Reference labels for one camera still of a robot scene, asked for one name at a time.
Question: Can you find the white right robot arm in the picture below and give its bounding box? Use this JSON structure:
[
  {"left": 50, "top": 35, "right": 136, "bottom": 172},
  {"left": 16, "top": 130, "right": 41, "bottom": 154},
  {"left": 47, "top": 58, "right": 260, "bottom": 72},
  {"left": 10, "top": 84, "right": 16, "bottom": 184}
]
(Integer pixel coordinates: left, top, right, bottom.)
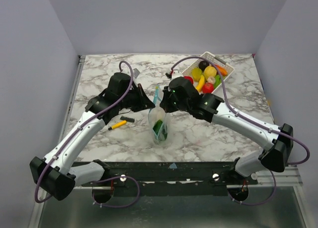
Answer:
[{"left": 160, "top": 77, "right": 293, "bottom": 184}]

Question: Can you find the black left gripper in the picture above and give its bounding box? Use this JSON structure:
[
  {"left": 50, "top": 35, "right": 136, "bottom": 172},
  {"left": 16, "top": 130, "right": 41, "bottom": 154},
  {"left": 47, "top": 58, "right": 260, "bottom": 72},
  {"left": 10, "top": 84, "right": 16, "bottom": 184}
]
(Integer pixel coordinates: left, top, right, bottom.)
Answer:
[{"left": 119, "top": 83, "right": 156, "bottom": 113}]

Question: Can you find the red toy tomato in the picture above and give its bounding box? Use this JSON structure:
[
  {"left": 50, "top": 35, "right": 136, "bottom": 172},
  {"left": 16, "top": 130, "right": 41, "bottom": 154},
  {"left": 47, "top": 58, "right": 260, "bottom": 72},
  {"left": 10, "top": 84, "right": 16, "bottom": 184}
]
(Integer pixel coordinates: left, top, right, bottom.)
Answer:
[{"left": 202, "top": 82, "right": 214, "bottom": 93}]

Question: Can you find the toy bok choy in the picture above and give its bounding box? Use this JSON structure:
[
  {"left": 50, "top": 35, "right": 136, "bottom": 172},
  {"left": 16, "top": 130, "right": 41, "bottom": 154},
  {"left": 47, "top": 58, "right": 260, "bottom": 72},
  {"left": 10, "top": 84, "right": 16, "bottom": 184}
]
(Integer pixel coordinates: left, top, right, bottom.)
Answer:
[{"left": 152, "top": 107, "right": 167, "bottom": 144}]

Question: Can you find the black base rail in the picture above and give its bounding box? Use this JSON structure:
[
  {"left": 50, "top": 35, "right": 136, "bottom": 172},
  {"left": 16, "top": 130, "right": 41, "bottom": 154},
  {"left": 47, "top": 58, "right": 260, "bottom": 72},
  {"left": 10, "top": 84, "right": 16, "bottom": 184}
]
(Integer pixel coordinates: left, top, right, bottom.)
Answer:
[{"left": 83, "top": 162, "right": 258, "bottom": 197}]

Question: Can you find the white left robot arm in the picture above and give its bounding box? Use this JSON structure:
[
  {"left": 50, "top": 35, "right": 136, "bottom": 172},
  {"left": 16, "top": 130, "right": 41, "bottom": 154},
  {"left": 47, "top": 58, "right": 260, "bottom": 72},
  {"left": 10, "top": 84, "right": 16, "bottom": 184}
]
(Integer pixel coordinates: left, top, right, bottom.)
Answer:
[{"left": 29, "top": 73, "right": 155, "bottom": 201}]

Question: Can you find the black yellow brush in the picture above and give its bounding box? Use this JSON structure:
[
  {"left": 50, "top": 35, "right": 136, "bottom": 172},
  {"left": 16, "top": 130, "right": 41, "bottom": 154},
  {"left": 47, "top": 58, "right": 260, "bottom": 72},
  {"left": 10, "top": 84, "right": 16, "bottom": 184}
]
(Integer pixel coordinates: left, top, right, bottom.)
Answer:
[{"left": 108, "top": 116, "right": 135, "bottom": 131}]

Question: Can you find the clear zip top bag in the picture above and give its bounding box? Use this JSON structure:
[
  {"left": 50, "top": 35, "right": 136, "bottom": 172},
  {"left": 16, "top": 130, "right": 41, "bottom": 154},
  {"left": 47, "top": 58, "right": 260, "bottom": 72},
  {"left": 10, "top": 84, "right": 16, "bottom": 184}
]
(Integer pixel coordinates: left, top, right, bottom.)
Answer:
[{"left": 148, "top": 84, "right": 170, "bottom": 145}]

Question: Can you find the red toy apple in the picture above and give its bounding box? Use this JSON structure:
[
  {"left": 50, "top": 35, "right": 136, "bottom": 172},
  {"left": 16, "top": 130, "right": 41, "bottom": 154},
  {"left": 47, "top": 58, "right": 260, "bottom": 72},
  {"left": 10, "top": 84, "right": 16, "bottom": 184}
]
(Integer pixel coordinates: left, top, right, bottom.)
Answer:
[{"left": 184, "top": 76, "right": 194, "bottom": 84}]

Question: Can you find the green toy pepper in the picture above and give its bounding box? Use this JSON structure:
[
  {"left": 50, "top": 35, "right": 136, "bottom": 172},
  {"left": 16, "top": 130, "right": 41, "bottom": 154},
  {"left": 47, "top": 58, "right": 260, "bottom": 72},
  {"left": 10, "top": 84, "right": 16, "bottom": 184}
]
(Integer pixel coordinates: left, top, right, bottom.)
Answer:
[{"left": 214, "top": 75, "right": 221, "bottom": 89}]

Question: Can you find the yellow toy lemon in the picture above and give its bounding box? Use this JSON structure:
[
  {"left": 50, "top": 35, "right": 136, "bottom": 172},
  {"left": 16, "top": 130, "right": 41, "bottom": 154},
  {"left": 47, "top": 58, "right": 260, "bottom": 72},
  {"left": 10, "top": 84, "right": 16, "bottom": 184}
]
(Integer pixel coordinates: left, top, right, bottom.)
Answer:
[{"left": 203, "top": 66, "right": 217, "bottom": 79}]

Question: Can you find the toy garlic bulb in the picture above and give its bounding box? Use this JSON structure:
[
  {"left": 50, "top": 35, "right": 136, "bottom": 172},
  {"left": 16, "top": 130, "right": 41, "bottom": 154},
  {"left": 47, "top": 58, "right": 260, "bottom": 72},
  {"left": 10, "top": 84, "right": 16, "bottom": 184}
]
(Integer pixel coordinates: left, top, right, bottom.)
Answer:
[{"left": 207, "top": 76, "right": 216, "bottom": 84}]

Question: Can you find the yellow toy starfruit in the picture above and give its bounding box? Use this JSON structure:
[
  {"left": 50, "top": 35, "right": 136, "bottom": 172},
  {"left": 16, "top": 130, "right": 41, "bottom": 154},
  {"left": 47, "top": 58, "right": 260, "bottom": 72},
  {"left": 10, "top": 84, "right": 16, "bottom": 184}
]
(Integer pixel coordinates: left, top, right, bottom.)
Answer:
[{"left": 191, "top": 67, "right": 202, "bottom": 81}]

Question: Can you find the yellow toy banana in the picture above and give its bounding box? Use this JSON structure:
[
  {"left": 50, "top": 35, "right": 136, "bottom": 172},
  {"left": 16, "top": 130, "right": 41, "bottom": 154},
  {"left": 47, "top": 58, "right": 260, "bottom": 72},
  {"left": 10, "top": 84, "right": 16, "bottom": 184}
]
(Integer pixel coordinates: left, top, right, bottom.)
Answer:
[{"left": 196, "top": 75, "right": 205, "bottom": 92}]

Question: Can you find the dark toy avocado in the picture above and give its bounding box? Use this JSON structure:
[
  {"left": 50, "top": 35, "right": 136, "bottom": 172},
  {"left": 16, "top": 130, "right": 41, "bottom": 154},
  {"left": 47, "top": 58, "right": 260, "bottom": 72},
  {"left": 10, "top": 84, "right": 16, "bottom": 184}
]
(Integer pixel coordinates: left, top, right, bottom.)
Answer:
[{"left": 198, "top": 60, "right": 210, "bottom": 72}]

